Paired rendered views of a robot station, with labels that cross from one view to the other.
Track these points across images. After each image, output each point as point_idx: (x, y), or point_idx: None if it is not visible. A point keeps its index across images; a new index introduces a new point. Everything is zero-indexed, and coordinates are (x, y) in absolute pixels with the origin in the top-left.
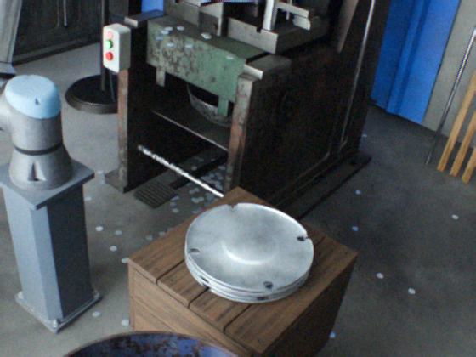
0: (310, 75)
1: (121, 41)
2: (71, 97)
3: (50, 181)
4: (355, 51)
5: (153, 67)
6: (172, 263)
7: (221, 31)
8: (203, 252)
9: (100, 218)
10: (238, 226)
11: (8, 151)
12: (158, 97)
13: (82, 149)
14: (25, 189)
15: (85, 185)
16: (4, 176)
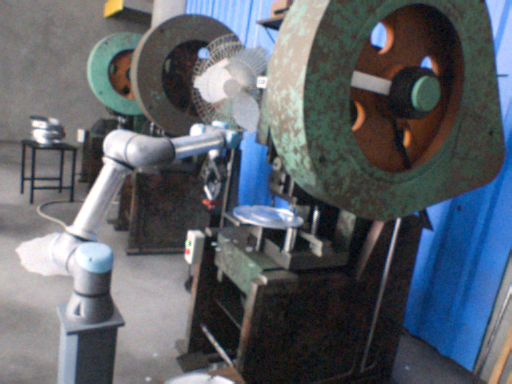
0: (323, 294)
1: (196, 242)
2: (188, 282)
3: (87, 318)
4: (376, 284)
5: None
6: None
7: (258, 248)
8: None
9: (154, 371)
10: None
11: (123, 307)
12: (223, 291)
13: (174, 319)
14: (69, 320)
15: (159, 345)
16: (64, 308)
